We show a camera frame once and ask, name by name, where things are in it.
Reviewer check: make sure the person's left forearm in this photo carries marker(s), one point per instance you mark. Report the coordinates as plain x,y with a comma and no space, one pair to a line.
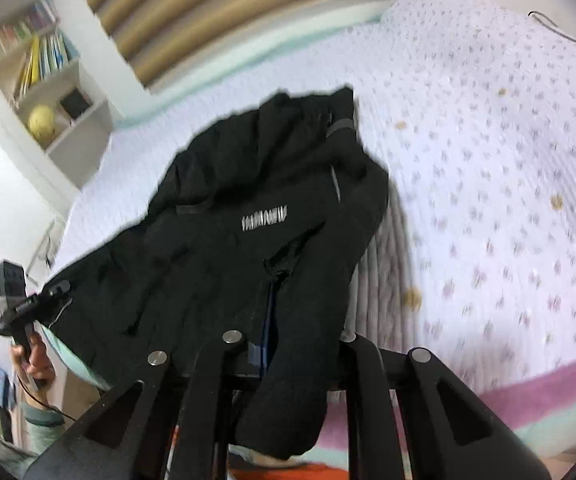
42,425

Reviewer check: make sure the yellow globe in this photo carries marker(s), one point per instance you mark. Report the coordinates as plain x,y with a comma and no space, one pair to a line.
42,120

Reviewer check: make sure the person's left hand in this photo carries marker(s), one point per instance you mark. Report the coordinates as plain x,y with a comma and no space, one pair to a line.
40,362

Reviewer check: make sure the striped brown window blind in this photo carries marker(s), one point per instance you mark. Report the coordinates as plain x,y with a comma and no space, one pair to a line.
238,15

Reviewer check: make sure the black hooded jacket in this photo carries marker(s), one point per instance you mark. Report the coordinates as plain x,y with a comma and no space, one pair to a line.
248,240

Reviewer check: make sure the row of colourful books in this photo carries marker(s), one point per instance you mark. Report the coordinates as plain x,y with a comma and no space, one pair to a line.
15,32
47,57

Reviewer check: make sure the floral quilted bedspread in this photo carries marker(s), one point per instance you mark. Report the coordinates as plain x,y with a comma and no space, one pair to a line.
493,185

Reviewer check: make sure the black box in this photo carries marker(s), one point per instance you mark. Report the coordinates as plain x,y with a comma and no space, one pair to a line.
74,104

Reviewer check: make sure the white bookshelf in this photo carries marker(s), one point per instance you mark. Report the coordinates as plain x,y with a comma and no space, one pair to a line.
82,140

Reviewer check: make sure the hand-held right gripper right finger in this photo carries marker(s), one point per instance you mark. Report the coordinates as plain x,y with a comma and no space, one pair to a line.
363,390

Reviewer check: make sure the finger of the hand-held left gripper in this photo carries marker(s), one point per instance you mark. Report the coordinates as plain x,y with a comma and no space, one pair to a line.
56,292

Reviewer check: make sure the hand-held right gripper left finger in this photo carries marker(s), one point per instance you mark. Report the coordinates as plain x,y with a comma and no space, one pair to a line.
215,390

